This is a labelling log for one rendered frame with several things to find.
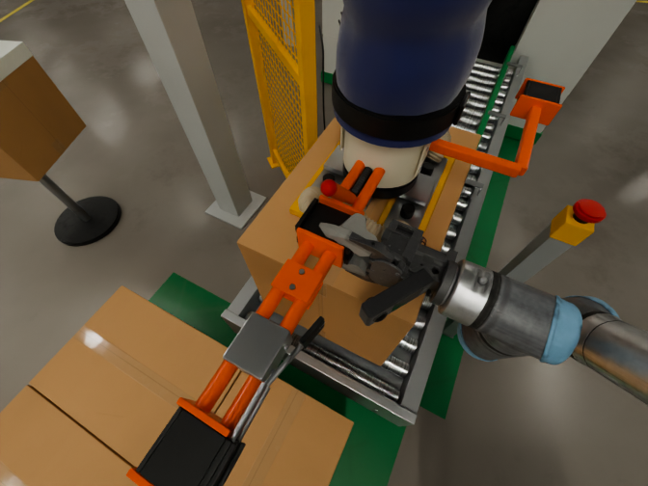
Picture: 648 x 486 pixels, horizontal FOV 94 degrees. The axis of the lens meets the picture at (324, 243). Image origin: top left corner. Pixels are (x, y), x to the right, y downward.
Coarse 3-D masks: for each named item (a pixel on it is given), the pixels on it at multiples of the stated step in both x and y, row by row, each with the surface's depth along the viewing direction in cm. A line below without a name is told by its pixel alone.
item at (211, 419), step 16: (192, 400) 38; (176, 416) 35; (192, 416) 35; (208, 416) 35; (176, 432) 34; (192, 432) 34; (208, 432) 34; (224, 432) 34; (160, 448) 33; (176, 448) 33; (192, 448) 33; (208, 448) 33; (144, 464) 32; (160, 464) 32; (176, 464) 32; (192, 464) 32; (208, 464) 32; (144, 480) 32; (160, 480) 32; (176, 480) 32; (192, 480) 32
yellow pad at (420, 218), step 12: (444, 156) 77; (432, 168) 70; (444, 168) 74; (444, 180) 72; (432, 192) 70; (396, 204) 68; (408, 204) 65; (432, 204) 68; (384, 216) 67; (396, 216) 66; (408, 216) 65; (420, 216) 66; (420, 228) 65
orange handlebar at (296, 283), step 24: (528, 120) 66; (432, 144) 62; (528, 144) 61; (360, 168) 58; (504, 168) 58; (360, 192) 55; (288, 264) 46; (288, 288) 44; (312, 288) 44; (264, 312) 43; (288, 312) 43; (216, 384) 38; (240, 408) 36
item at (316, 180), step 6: (324, 162) 76; (318, 174) 74; (324, 174) 73; (330, 174) 70; (336, 174) 73; (312, 180) 73; (318, 180) 72; (336, 180) 72; (342, 180) 72; (306, 186) 72; (318, 186) 71; (330, 198) 69; (294, 204) 69; (294, 210) 68; (300, 216) 68
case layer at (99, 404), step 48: (96, 336) 108; (144, 336) 108; (192, 336) 108; (48, 384) 100; (96, 384) 100; (144, 384) 100; (192, 384) 100; (240, 384) 100; (288, 384) 100; (0, 432) 92; (48, 432) 92; (96, 432) 92; (144, 432) 92; (288, 432) 92; (336, 432) 92; (0, 480) 86; (48, 480) 86; (96, 480) 86; (240, 480) 86; (288, 480) 86
